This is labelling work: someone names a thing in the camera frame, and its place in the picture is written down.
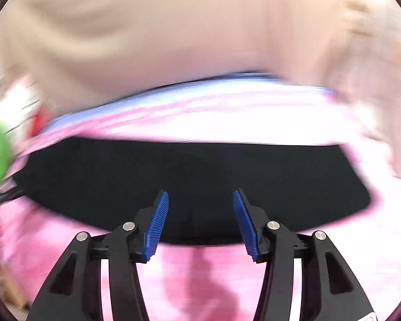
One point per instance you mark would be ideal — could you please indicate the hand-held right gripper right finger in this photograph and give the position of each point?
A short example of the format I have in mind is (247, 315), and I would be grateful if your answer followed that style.
(245, 224)

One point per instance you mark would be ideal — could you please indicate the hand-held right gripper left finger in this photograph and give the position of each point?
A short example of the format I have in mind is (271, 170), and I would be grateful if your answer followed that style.
(156, 224)

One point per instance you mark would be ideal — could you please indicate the black pants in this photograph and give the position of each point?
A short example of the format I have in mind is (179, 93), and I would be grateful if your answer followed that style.
(193, 180)

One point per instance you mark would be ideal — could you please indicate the pink floral bedsheet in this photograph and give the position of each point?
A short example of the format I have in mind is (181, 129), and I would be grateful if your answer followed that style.
(254, 113)

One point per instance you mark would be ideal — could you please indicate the white cartoon face pillow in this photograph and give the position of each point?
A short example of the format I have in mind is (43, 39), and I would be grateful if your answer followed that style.
(16, 107)

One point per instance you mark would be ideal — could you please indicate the beige cloth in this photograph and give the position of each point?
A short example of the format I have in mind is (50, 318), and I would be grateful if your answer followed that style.
(173, 30)

